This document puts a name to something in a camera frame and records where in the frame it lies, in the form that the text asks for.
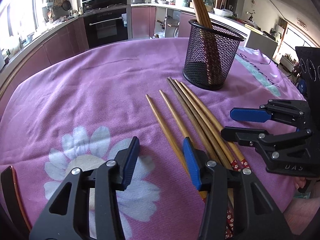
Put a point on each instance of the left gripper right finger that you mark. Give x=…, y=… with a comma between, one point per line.
x=256, y=215

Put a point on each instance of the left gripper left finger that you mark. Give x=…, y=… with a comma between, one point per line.
x=66, y=215

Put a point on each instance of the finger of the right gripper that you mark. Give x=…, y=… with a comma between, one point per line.
x=295, y=113
x=242, y=133

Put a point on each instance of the dark wooden chopstick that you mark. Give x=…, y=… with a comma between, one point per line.
x=207, y=146
x=195, y=115

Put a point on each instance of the right hand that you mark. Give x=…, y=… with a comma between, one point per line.
x=302, y=185

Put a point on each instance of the black mesh utensil cup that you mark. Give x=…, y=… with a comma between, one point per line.
x=210, y=54

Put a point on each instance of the pink floral tablecloth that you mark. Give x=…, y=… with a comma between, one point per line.
x=80, y=112

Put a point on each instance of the black built-in oven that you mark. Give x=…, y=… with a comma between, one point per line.
x=106, y=27

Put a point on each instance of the black frying pan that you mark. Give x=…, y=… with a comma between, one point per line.
x=66, y=5

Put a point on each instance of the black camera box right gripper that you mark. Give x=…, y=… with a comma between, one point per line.
x=309, y=58

